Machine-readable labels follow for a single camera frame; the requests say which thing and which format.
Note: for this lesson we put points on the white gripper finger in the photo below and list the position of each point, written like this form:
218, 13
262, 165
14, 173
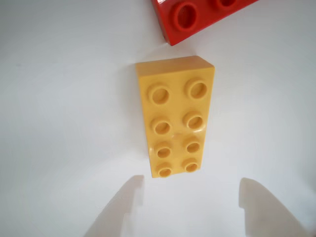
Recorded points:
118, 207
266, 212

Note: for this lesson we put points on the yellow lego brick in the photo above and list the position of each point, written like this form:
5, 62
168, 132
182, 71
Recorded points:
172, 111

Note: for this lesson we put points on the red lego baseplate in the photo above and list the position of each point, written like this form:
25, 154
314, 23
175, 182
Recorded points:
209, 19

